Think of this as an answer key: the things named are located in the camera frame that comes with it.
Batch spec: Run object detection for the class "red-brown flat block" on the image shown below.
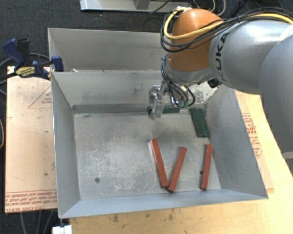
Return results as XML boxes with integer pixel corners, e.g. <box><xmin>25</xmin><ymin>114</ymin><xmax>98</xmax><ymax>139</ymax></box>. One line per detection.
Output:
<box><xmin>147</xmin><ymin>138</ymin><xmax>169</xmax><ymax>189</ymax></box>
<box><xmin>200</xmin><ymin>143</ymin><xmax>213</xmax><ymax>191</ymax></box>
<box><xmin>167</xmin><ymin>147</ymin><xmax>188</xmax><ymax>193</ymax></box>

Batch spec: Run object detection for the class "grey metal bin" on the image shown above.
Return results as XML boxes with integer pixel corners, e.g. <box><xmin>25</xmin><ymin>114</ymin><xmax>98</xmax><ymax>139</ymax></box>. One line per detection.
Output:
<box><xmin>47</xmin><ymin>27</ymin><xmax>269</xmax><ymax>219</ymax></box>

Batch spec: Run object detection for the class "brown cardboard board, red print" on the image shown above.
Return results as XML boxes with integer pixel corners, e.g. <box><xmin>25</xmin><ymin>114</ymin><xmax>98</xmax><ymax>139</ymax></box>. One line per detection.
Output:
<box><xmin>4</xmin><ymin>66</ymin><xmax>275</xmax><ymax>214</ymax></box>

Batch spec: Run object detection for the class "black cylinder on white bracket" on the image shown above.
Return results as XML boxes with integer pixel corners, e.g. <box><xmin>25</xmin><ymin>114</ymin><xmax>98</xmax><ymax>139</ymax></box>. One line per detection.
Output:
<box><xmin>207</xmin><ymin>78</ymin><xmax>222</xmax><ymax>88</ymax></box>

